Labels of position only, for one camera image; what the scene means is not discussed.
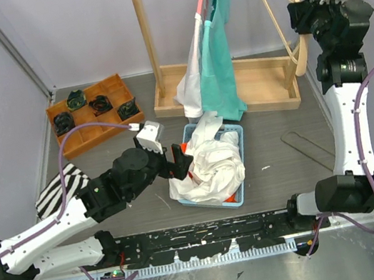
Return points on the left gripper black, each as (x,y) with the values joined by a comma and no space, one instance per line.
(179,169)

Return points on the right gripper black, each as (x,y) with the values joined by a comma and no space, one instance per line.
(300,12)

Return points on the white t shirt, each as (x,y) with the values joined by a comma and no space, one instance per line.
(213,168)

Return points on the orange t shirt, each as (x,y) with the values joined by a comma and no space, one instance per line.
(232,198)

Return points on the grey metal hanger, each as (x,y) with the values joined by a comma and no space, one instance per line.
(309,148)

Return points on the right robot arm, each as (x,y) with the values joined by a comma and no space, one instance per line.
(339,27)

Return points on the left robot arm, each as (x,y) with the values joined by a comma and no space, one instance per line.
(40,250)

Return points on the white shirt on pink hanger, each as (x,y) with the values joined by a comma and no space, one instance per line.
(188,91)

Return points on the teal t shirt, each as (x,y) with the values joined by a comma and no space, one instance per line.
(218,80)

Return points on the light blue plastic basket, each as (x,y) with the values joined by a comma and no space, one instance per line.
(236,174)

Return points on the wooden clothes rack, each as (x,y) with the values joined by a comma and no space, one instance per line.
(265,84)

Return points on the dark rolled sock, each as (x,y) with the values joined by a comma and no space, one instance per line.
(76,100)
(63,123)
(128,109)
(100,105)

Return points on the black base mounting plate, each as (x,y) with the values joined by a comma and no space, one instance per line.
(158,248)

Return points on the wooden compartment tray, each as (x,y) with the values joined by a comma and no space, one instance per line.
(91,130)

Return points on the black white striped cloth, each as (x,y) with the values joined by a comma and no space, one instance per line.
(50,199)

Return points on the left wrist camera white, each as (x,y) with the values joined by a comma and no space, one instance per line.
(148,135)

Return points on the aluminium frame rail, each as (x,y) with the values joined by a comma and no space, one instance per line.
(293,242)

